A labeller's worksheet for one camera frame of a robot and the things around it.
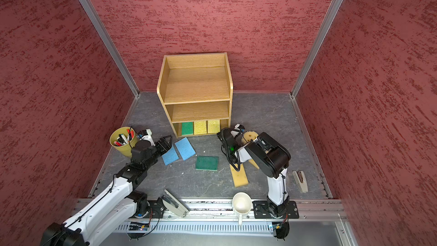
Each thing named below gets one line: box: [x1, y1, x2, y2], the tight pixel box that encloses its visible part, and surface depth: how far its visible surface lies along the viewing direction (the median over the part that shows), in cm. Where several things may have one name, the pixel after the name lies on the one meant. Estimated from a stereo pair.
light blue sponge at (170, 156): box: [161, 144, 180, 166], surface depth 90 cm
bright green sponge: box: [181, 121, 194, 136], surface depth 99 cm
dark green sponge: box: [195, 156, 220, 171], surface depth 89 cm
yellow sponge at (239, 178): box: [229, 162, 249, 188], surface depth 84 cm
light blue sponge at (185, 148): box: [174, 136, 197, 162], surface depth 94 cm
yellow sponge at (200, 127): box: [194, 120, 208, 135], surface depth 100 cm
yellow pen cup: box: [109, 126, 138, 158], surface depth 83 cm
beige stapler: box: [292, 170, 309, 194], surface depth 82 cm
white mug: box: [232, 191, 253, 227], surface depth 71 cm
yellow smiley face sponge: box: [242, 130, 259, 142], surface depth 98 cm
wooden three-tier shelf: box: [156, 52, 234, 139], surface depth 87 cm
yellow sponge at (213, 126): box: [207, 119, 221, 134], surface depth 102 cm
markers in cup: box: [113, 128, 134, 147], surface depth 87 cm
